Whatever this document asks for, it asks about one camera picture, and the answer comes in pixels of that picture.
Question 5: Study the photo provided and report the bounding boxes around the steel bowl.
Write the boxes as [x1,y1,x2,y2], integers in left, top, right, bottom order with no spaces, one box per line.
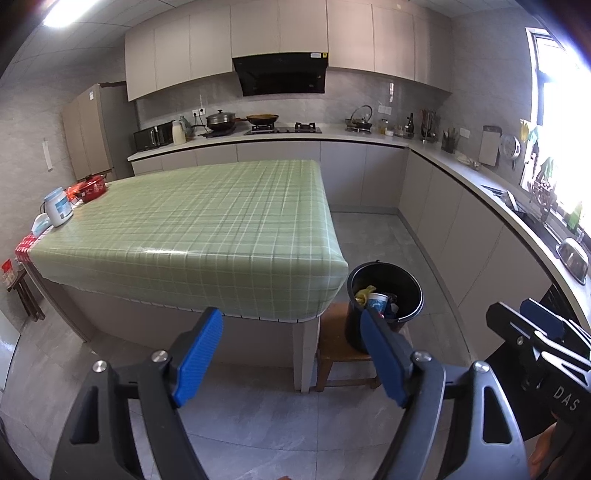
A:
[556,238,589,285]

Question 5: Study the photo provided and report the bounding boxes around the dark wooden side stool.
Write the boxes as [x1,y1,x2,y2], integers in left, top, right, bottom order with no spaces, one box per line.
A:
[7,268,45,321]

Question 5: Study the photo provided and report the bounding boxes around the blue white paper cup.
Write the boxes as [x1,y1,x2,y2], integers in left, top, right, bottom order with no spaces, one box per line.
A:
[366,292,390,314]

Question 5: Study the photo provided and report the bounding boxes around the brown wooden stool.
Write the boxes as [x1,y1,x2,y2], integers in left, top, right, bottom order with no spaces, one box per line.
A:
[315,303,381,392]

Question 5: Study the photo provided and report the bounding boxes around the utensil holder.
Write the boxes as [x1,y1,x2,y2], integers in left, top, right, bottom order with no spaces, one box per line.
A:
[420,109,439,143]

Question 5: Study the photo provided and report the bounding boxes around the black plastic bucket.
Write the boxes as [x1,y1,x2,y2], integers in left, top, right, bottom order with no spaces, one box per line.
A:
[345,260,424,354]

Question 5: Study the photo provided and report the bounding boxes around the beige refrigerator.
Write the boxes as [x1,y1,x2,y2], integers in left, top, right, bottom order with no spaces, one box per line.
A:
[62,81,139,181]

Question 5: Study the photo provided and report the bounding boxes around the frying pan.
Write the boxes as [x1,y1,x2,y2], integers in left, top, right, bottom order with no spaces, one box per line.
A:
[245,113,279,128]

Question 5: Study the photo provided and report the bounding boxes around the black lidded wok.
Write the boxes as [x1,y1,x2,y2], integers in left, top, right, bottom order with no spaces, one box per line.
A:
[206,109,242,132]

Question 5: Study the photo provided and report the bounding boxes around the black microwave oven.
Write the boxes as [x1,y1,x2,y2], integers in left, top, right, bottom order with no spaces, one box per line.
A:
[133,121,173,152]

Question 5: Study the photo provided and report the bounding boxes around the person right hand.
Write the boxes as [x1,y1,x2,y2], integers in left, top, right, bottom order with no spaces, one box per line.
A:
[528,423,557,479]

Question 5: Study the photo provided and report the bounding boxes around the round steel lid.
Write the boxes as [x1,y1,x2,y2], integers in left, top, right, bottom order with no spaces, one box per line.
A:
[499,134,522,170]

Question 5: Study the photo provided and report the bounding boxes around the green bottle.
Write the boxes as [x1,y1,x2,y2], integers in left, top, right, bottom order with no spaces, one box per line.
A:
[566,203,582,233]

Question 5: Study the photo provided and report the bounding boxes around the white cutting board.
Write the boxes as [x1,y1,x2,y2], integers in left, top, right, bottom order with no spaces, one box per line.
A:
[478,125,502,167]

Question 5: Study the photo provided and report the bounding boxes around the gas stove top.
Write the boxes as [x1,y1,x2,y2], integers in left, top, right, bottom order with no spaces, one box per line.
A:
[245,122,322,135]

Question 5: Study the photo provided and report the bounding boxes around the black range hood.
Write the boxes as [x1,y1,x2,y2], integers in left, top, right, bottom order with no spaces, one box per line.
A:
[232,52,329,96]

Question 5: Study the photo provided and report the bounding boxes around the white thermos jug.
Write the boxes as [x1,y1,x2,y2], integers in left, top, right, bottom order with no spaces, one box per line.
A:
[171,121,186,145]

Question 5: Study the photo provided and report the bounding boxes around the yellow towel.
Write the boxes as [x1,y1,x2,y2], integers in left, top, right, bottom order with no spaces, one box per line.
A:
[355,285,376,308]

